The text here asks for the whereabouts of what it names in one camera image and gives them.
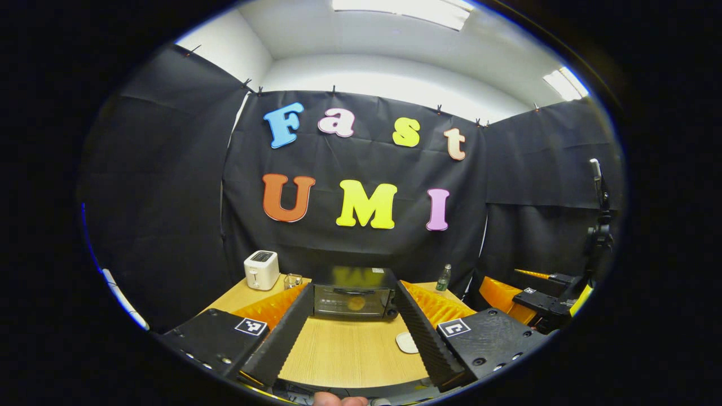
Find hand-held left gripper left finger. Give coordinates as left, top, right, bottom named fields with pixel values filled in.
left=155, top=282, right=315, bottom=391

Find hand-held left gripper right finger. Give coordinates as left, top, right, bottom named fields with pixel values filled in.
left=393, top=280, right=551, bottom=394

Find black electric oven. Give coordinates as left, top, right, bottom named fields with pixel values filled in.
left=309, top=267, right=402, bottom=322

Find white toaster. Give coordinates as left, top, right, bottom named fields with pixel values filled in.
left=244, top=250, right=280, bottom=292

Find black backdrop cloth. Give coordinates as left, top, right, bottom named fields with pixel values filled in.
left=76, top=44, right=624, bottom=333

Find ceiling light panel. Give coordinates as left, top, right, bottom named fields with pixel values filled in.
left=543, top=67, right=590, bottom=102

